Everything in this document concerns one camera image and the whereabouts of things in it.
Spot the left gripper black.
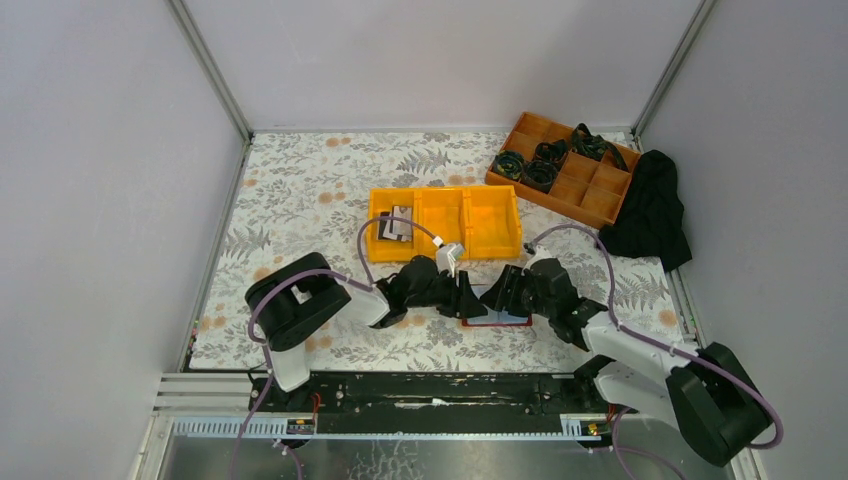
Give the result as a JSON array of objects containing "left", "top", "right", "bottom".
[{"left": 403, "top": 268, "right": 487, "bottom": 318}]

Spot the left aluminium corner post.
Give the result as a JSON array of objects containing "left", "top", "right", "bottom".
[{"left": 165, "top": 0, "right": 253, "bottom": 143}]

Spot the yellow three-compartment bin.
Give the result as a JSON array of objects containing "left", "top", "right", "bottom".
[{"left": 364, "top": 186, "right": 522, "bottom": 263}]

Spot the loose black strap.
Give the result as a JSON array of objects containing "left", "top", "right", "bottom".
[{"left": 570, "top": 123, "right": 631, "bottom": 174}]

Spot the black white striped card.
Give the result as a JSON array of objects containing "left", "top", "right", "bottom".
[{"left": 377, "top": 212, "right": 396, "bottom": 241}]

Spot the black cloth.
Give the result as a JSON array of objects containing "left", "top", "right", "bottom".
[{"left": 599, "top": 150, "right": 692, "bottom": 272}]

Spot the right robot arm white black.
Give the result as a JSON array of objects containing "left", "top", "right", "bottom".
[{"left": 480, "top": 258, "right": 775, "bottom": 466}]

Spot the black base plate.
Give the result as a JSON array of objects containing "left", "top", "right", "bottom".
[{"left": 247, "top": 370, "right": 623, "bottom": 431}]

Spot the right aluminium corner post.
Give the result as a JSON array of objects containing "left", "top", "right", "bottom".
[{"left": 631, "top": 0, "right": 718, "bottom": 140}]

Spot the purple cable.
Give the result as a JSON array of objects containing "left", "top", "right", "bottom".
[
  {"left": 526, "top": 223, "right": 786, "bottom": 480},
  {"left": 228, "top": 215, "right": 444, "bottom": 480}
]

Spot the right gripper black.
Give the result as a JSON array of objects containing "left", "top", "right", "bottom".
[{"left": 479, "top": 264, "right": 555, "bottom": 319}]

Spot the grey credit card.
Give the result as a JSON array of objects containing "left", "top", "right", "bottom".
[{"left": 384, "top": 205, "right": 413, "bottom": 242}]

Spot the aluminium corner post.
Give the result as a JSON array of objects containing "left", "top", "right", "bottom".
[
  {"left": 631, "top": 0, "right": 718, "bottom": 140},
  {"left": 165, "top": 0, "right": 253, "bottom": 143}
]

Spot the aluminium slotted rail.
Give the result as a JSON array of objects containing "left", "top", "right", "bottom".
[{"left": 172, "top": 413, "right": 607, "bottom": 444}]

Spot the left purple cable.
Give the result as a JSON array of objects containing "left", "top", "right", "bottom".
[{"left": 228, "top": 215, "right": 444, "bottom": 480}]

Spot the rolled black strap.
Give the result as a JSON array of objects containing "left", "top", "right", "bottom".
[
  {"left": 523, "top": 140, "right": 570, "bottom": 195},
  {"left": 492, "top": 150, "right": 529, "bottom": 183}
]

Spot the rolled black strap middle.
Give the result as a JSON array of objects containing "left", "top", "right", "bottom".
[{"left": 523, "top": 140, "right": 570, "bottom": 195}]

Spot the orange wooden divider tray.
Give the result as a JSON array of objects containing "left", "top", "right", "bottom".
[{"left": 485, "top": 112, "right": 642, "bottom": 229}]

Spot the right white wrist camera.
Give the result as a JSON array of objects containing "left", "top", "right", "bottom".
[{"left": 524, "top": 243, "right": 553, "bottom": 269}]

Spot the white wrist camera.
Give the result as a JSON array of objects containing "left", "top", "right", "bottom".
[
  {"left": 524, "top": 243, "right": 553, "bottom": 269},
  {"left": 432, "top": 236, "right": 465, "bottom": 277}
]

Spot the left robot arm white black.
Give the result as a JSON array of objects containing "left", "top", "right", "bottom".
[{"left": 244, "top": 252, "right": 489, "bottom": 411}]

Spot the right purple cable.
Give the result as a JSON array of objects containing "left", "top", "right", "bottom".
[{"left": 526, "top": 223, "right": 786, "bottom": 480}]

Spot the rolled black strap left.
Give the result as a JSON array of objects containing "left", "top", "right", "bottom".
[{"left": 492, "top": 150, "right": 529, "bottom": 183}]

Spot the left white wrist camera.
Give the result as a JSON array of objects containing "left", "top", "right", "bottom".
[{"left": 432, "top": 236, "right": 465, "bottom": 277}]

